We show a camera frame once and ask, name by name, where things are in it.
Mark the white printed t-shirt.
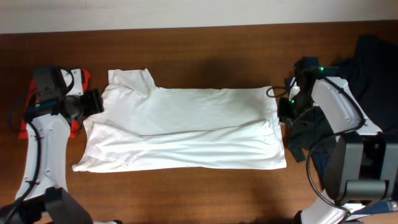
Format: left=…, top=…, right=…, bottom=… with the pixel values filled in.
left=73, top=70, right=287, bottom=173

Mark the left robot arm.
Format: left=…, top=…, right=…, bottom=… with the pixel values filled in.
left=1, top=66, right=104, bottom=223

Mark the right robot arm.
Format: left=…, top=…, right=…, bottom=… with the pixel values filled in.
left=277, top=57, right=397, bottom=223

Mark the folded red t-shirt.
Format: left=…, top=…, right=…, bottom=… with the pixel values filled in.
left=18, top=68, right=91, bottom=139

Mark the dark green garment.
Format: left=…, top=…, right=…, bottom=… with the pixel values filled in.
left=287, top=106, right=333, bottom=162

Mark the navy blue garment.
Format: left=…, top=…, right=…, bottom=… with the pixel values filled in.
left=286, top=57, right=354, bottom=93

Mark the black t-shirt white lettering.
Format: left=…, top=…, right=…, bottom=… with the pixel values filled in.
left=347, top=35, right=397, bottom=135

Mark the right black cable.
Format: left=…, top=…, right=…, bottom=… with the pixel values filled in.
left=266, top=70, right=366, bottom=216

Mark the black cable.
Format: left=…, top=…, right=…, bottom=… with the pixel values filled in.
left=266, top=70, right=366, bottom=216
left=0, top=67, right=75, bottom=224

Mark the left black cable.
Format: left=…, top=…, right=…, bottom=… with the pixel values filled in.
left=0, top=67, right=75, bottom=224

